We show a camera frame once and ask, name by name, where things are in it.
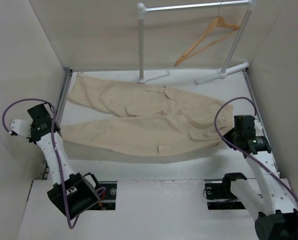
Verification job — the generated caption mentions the beige trousers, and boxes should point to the beige trousers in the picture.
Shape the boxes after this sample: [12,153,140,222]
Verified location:
[61,76,233,157]

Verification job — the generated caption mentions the wooden clothes hanger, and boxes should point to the wooden clothes hanger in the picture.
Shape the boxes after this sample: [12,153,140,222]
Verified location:
[174,1,241,67]

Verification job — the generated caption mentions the white clothes rack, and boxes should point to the white clothes rack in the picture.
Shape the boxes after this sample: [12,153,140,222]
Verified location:
[137,0,257,85]

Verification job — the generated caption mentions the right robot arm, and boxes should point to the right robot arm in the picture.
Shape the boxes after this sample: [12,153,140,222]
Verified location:
[220,115,298,240]

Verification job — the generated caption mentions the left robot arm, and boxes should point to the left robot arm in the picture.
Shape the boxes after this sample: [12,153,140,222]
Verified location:
[27,103,106,220]

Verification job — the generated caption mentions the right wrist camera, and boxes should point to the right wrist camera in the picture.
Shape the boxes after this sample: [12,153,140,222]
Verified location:
[254,119,263,132]

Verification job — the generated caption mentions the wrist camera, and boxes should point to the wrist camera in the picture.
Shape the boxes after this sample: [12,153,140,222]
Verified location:
[9,119,32,138]
[254,119,263,132]

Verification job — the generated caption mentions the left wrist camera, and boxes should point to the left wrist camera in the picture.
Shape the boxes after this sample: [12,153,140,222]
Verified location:
[9,119,32,138]

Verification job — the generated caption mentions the left aluminium frame rail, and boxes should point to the left aluminium frame rail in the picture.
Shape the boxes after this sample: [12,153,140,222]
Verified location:
[37,67,73,185]

